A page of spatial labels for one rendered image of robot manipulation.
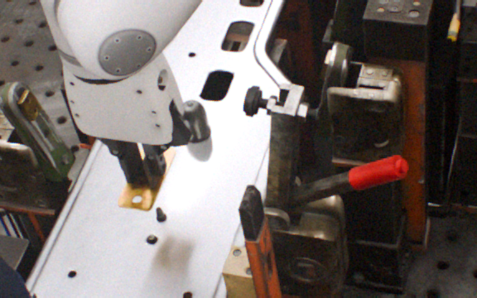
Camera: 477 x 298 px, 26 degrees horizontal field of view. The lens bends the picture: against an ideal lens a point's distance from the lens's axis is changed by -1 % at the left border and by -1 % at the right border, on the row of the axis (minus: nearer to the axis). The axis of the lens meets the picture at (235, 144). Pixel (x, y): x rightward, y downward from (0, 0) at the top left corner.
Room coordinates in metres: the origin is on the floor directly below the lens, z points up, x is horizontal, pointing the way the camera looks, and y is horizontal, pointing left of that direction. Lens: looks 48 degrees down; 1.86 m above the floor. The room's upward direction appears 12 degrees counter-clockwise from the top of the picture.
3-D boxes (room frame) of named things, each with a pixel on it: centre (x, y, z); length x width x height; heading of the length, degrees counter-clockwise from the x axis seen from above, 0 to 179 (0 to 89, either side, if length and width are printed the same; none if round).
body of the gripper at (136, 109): (0.70, 0.10, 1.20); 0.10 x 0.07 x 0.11; 65
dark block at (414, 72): (0.82, -0.20, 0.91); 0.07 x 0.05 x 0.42; 65
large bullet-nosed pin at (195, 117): (0.81, 0.04, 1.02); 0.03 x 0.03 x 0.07
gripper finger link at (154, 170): (0.69, 0.07, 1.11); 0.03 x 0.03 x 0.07; 65
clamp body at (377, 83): (0.77, -0.15, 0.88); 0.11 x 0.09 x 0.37; 65
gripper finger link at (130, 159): (0.71, 0.12, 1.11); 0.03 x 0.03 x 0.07; 65
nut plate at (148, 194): (0.70, 0.10, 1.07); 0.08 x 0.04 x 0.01; 155
